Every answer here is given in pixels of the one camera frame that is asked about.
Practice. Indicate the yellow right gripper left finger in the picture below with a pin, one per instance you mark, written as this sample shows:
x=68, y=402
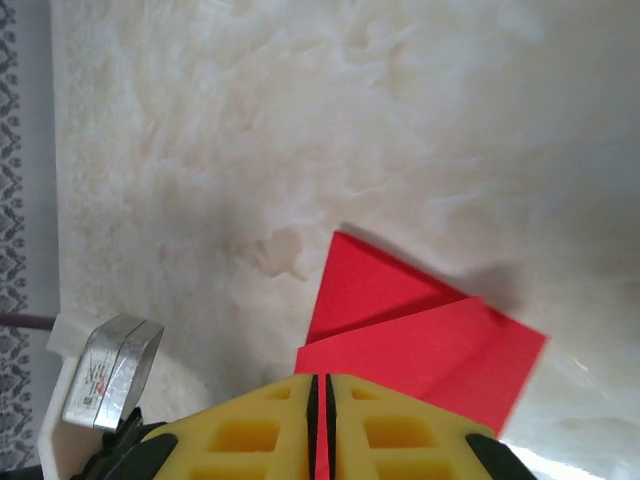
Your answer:
x=240, y=440

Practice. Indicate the red paper sheet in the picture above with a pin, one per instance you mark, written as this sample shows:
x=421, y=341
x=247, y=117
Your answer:
x=400, y=340

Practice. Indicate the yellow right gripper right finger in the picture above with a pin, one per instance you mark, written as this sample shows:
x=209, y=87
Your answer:
x=400, y=440

